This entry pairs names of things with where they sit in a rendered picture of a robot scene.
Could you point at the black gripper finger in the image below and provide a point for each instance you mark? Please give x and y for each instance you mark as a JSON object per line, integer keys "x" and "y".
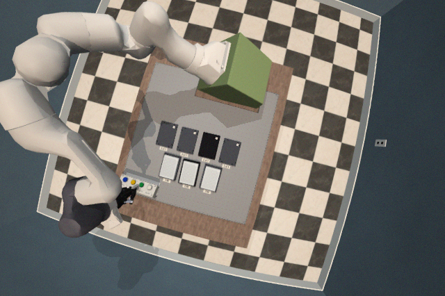
{"x": 132, "y": 193}
{"x": 125, "y": 189}

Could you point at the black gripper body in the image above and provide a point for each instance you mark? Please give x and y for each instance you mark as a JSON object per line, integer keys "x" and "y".
{"x": 120, "y": 200}

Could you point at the grey button panel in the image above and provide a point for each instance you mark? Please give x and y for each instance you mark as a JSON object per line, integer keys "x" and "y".
{"x": 147, "y": 187}

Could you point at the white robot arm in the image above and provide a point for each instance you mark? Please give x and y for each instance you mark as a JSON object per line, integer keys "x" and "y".
{"x": 44, "y": 60}

